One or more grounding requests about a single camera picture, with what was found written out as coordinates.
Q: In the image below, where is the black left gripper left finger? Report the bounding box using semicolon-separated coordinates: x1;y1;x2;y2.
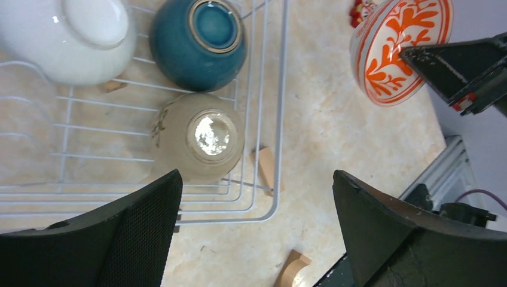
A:
1;170;183;286

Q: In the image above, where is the dark teal bowl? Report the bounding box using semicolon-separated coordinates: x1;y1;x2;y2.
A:
148;0;248;92

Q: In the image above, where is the large white bowl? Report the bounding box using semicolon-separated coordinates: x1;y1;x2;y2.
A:
1;1;137;86

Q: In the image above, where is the beige flower pattern bowl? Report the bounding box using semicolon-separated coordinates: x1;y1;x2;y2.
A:
150;93;245;184

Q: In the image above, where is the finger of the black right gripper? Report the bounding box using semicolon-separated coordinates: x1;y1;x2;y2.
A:
400;32;506;104

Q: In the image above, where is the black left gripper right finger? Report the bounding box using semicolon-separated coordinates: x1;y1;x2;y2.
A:
332;170;506;286

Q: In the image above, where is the small wooden block under rack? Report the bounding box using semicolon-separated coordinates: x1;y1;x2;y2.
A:
99;80;128;93

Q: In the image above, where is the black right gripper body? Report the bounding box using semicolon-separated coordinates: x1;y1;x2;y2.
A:
451;63;506;116

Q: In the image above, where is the arched wooden block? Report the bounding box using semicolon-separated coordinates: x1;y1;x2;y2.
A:
273;249;312;287

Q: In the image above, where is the white orange pattern bowl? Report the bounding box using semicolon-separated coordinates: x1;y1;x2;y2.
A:
349;0;454;106

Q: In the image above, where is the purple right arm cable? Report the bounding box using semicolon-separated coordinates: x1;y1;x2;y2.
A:
453;188;507;213

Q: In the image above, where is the light wooden block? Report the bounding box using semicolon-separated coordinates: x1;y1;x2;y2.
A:
250;146;275;197

